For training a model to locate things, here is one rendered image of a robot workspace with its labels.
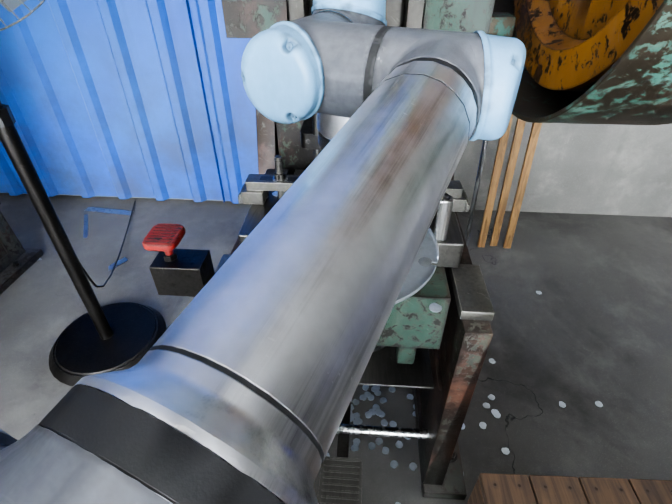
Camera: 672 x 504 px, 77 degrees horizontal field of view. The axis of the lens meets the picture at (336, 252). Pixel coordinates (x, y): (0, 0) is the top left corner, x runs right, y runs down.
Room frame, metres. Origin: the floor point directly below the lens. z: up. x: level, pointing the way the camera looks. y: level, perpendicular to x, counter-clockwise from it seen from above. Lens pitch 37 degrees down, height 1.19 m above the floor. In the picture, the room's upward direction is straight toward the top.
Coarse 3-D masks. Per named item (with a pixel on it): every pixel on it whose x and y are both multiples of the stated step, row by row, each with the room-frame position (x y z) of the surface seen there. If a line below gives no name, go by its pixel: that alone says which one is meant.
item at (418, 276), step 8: (432, 232) 0.58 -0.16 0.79; (424, 240) 0.56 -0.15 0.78; (432, 240) 0.56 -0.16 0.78; (424, 248) 0.54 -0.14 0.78; (432, 248) 0.54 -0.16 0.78; (416, 256) 0.52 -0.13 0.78; (424, 256) 0.52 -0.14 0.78; (432, 256) 0.52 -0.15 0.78; (416, 264) 0.50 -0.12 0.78; (416, 272) 0.48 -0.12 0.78; (424, 272) 0.48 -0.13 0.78; (432, 272) 0.48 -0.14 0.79; (408, 280) 0.47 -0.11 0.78; (416, 280) 0.47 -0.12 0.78; (424, 280) 0.47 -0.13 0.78; (408, 288) 0.45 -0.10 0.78; (416, 288) 0.45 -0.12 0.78; (400, 296) 0.43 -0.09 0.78; (408, 296) 0.43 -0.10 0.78
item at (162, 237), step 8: (160, 224) 0.64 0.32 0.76; (168, 224) 0.64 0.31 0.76; (176, 224) 0.64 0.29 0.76; (152, 232) 0.62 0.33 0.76; (160, 232) 0.62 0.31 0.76; (168, 232) 0.62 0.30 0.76; (176, 232) 0.62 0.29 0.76; (184, 232) 0.63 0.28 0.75; (144, 240) 0.60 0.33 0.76; (152, 240) 0.59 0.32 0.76; (160, 240) 0.60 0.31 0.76; (168, 240) 0.60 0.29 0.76; (176, 240) 0.60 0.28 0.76; (144, 248) 0.59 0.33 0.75; (152, 248) 0.58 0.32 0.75; (160, 248) 0.58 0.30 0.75; (168, 248) 0.58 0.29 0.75
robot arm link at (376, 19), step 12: (324, 0) 0.47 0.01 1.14; (336, 0) 0.46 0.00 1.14; (348, 0) 0.46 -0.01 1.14; (360, 0) 0.46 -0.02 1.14; (372, 0) 0.46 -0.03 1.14; (384, 0) 0.48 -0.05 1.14; (312, 12) 0.49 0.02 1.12; (348, 12) 0.46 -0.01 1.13; (360, 12) 0.46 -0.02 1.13; (372, 12) 0.46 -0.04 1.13; (384, 12) 0.48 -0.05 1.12; (384, 24) 0.48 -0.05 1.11
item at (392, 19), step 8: (312, 0) 0.74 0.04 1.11; (392, 0) 0.73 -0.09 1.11; (400, 0) 0.73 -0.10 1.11; (392, 8) 0.73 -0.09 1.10; (400, 8) 0.73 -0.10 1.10; (392, 16) 0.73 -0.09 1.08; (400, 16) 0.73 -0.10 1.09; (392, 24) 0.73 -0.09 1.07; (400, 24) 0.73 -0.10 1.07; (312, 120) 0.75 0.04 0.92; (312, 128) 0.75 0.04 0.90
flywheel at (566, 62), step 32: (544, 0) 0.94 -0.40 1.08; (576, 0) 0.81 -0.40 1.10; (608, 0) 0.70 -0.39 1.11; (640, 0) 0.56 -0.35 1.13; (544, 32) 0.86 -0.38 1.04; (576, 32) 0.78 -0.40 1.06; (608, 32) 0.60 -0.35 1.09; (544, 64) 0.78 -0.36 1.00; (576, 64) 0.66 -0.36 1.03; (608, 64) 0.58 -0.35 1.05
